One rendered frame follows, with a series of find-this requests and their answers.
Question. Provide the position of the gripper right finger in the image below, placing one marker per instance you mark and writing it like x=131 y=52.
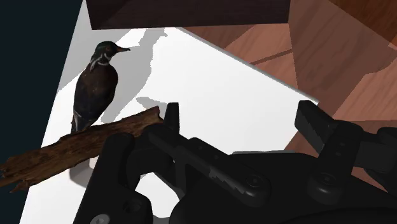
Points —
x=339 y=142

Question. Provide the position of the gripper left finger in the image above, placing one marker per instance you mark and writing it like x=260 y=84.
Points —
x=192 y=155

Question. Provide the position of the dark bird figure on branch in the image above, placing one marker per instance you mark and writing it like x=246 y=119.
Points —
x=94 y=93

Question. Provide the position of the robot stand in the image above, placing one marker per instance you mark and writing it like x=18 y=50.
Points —
x=186 y=12

